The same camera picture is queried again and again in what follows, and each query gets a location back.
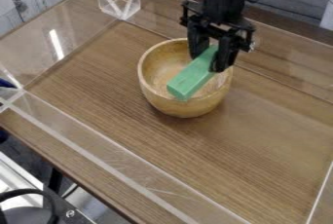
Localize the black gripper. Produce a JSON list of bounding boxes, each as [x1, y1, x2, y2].
[[181, 0, 255, 73]]

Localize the green rectangular block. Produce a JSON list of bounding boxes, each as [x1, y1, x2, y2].
[[166, 45, 217, 101]]

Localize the wooden brown bowl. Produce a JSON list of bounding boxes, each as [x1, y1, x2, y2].
[[138, 38, 233, 118]]

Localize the black table leg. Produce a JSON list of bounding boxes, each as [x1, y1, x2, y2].
[[48, 168, 64, 194]]

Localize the clear acrylic enclosure wall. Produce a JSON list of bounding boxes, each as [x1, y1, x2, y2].
[[0, 0, 333, 224]]

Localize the black cable loop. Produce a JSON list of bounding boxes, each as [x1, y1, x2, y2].
[[0, 188, 60, 224]]

